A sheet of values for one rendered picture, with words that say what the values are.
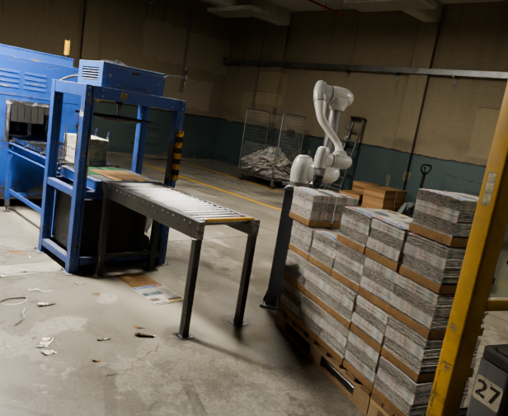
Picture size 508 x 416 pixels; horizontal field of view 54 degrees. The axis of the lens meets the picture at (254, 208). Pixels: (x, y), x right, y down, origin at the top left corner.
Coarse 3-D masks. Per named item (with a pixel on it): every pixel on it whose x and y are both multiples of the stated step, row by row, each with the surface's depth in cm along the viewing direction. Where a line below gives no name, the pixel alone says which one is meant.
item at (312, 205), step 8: (296, 192) 357; (304, 192) 346; (312, 192) 343; (320, 192) 350; (296, 200) 357; (304, 200) 346; (312, 200) 337; (320, 200) 338; (328, 200) 341; (296, 208) 356; (304, 208) 346; (312, 208) 337; (320, 208) 340; (328, 208) 342; (304, 216) 344; (312, 216) 340; (320, 216) 342; (328, 216) 345
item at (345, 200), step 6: (336, 192) 363; (342, 198) 345; (348, 198) 347; (354, 198) 350; (342, 204) 346; (348, 204) 348; (354, 204) 350; (342, 210) 348; (336, 216) 348; (336, 228) 351
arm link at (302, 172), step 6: (300, 156) 390; (306, 156) 390; (294, 162) 392; (300, 162) 388; (306, 162) 388; (312, 162) 392; (294, 168) 390; (300, 168) 388; (306, 168) 388; (312, 168) 390; (294, 174) 391; (300, 174) 389; (306, 174) 390; (312, 174) 391; (294, 180) 391; (300, 180) 390; (306, 180) 391; (312, 180) 395
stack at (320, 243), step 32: (288, 256) 364; (320, 256) 326; (352, 256) 295; (288, 288) 363; (320, 288) 322; (384, 288) 267; (288, 320) 358; (320, 320) 321; (352, 320) 289; (384, 320) 265; (320, 352) 317; (352, 352) 287; (352, 384) 285
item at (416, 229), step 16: (448, 240) 229; (464, 240) 231; (400, 272) 256; (432, 288) 235; (448, 288) 234; (400, 320) 253; (432, 336) 237; (384, 352) 263; (400, 368) 251; (384, 400) 260
